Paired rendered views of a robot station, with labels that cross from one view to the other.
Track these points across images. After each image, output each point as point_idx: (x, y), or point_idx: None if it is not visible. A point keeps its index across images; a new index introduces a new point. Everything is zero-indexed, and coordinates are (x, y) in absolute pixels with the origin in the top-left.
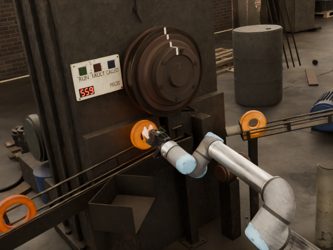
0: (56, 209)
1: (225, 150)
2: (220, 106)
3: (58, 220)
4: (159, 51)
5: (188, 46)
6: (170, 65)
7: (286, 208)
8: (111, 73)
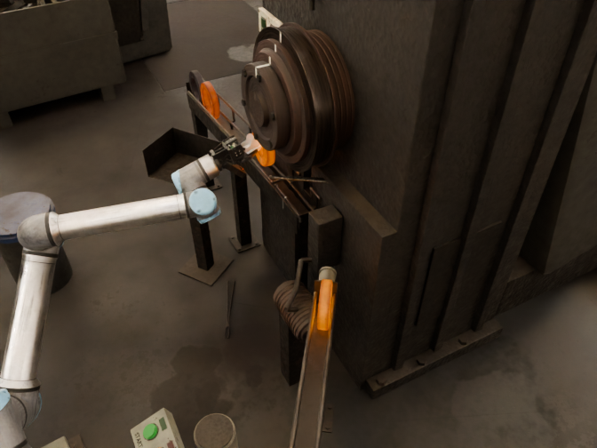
0: (215, 124)
1: (152, 199)
2: (372, 249)
3: (216, 135)
4: (260, 59)
5: (290, 87)
6: (255, 86)
7: (18, 228)
8: None
